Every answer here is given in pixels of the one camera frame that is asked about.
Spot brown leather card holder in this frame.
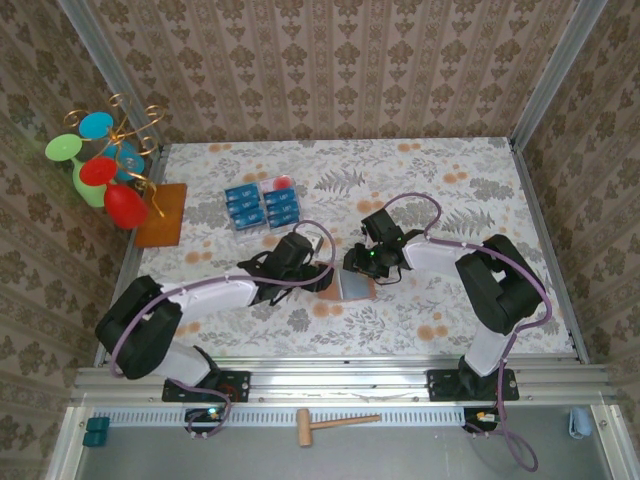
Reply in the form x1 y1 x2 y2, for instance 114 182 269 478
317 259 380 302

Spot clear acrylic card rack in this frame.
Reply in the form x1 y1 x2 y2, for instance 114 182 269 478
222 174 306 246

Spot white card with red circle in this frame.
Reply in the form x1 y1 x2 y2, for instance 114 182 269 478
260 174 296 194

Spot orange wooden stand base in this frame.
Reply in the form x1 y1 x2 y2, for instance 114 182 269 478
133 182 189 249

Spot wooden mallet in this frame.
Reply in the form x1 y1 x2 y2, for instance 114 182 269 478
296 408 382 448

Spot small circuit board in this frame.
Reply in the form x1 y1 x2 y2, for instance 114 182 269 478
185 407 226 434
462 407 501 432

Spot red plastic wine glass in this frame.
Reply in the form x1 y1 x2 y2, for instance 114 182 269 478
79 156 150 230

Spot blue plastic wine glass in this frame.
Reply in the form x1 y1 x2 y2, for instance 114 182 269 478
78 111 142 177

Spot green plastic wine glass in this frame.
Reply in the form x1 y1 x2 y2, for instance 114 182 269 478
44 133 110 208

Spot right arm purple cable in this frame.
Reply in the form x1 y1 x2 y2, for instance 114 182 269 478
384 192 555 474

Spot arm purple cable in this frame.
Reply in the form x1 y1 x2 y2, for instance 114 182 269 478
109 219 336 441
384 192 555 474

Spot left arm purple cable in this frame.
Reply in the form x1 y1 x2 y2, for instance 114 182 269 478
109 219 336 441

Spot aluminium mounting rail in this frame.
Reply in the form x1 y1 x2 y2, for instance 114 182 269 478
69 363 619 407

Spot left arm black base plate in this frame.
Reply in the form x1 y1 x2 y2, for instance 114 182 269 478
162 370 251 404

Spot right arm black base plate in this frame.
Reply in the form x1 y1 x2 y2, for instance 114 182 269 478
426 368 520 402

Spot white slotted cable duct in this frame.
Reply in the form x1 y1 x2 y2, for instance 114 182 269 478
92 405 501 426

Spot aluminium table side rail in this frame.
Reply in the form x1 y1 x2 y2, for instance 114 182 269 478
508 138 592 365
93 143 169 369

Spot gold wire glass stand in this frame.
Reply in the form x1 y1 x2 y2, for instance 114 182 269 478
63 92 167 220

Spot aluminium frame post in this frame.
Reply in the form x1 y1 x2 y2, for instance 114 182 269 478
56 0 165 154
510 0 610 149

